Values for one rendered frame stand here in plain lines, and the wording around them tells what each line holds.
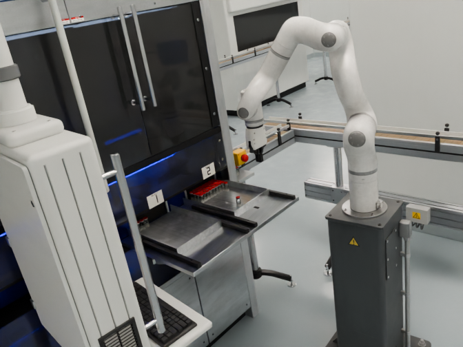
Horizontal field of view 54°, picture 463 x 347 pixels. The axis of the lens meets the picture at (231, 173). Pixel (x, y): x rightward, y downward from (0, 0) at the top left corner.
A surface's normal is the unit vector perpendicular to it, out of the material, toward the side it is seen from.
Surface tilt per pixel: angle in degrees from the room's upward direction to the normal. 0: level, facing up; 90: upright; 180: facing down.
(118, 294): 90
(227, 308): 90
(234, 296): 90
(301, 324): 0
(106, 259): 90
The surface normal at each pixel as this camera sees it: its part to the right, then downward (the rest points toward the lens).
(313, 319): -0.15, -0.92
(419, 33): -0.66, 0.38
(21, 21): 0.73, 0.15
